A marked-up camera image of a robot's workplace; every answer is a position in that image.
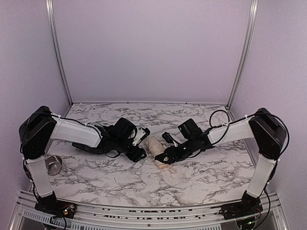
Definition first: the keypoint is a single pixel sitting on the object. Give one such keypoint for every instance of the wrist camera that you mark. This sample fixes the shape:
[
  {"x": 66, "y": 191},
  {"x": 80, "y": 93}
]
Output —
[
  {"x": 169, "y": 139},
  {"x": 141, "y": 134}
]

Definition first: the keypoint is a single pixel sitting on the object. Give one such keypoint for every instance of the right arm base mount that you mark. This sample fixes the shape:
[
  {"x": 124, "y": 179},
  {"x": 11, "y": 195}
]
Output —
[{"x": 248, "y": 205}]

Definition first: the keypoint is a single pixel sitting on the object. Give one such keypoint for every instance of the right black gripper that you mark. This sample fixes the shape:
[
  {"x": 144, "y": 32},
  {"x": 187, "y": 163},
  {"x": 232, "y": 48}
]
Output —
[{"x": 174, "y": 152}]

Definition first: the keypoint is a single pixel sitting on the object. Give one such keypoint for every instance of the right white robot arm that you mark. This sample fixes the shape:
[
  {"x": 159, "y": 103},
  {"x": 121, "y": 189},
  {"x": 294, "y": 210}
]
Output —
[{"x": 269, "y": 131}]

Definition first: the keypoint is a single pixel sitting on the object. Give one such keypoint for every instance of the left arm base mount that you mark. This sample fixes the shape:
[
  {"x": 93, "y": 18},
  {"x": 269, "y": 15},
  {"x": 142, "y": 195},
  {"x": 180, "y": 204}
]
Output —
[{"x": 57, "y": 207}]

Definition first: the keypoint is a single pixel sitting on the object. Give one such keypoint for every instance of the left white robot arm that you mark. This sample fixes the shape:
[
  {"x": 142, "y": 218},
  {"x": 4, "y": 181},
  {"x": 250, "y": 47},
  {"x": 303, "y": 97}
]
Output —
[{"x": 42, "y": 126}]

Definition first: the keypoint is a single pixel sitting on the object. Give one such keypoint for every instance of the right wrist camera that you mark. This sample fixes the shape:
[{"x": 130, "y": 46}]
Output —
[{"x": 169, "y": 139}]

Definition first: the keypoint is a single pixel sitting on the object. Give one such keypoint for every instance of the aluminium front rail frame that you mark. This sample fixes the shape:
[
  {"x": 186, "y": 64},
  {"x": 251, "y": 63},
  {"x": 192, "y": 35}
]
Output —
[{"x": 269, "y": 216}]

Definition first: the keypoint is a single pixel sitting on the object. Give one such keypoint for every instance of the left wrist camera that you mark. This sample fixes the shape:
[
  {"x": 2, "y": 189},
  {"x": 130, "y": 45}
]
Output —
[{"x": 141, "y": 134}]

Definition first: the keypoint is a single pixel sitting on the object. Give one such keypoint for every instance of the clear glass cup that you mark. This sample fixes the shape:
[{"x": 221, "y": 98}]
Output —
[{"x": 53, "y": 164}]

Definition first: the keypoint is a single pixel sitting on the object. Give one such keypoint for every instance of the aluminium corner post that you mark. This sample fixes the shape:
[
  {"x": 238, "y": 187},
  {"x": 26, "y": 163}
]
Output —
[
  {"x": 57, "y": 52},
  {"x": 245, "y": 50}
]

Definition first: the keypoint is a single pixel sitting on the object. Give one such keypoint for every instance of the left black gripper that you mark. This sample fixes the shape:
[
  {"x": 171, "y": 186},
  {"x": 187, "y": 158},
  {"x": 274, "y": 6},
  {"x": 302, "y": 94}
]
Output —
[{"x": 135, "y": 152}]

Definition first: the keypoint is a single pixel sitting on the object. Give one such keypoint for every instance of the beige and black folding umbrella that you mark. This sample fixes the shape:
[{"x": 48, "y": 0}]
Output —
[{"x": 156, "y": 148}]

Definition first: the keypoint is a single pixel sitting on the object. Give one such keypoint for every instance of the left aluminium corner post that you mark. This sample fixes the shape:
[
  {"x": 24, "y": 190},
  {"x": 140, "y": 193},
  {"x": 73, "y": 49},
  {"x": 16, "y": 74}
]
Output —
[{"x": 57, "y": 52}]

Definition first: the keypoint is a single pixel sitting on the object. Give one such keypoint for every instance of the right aluminium corner post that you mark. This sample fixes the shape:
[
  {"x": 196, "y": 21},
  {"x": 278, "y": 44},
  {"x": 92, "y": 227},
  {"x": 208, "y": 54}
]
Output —
[{"x": 245, "y": 50}]

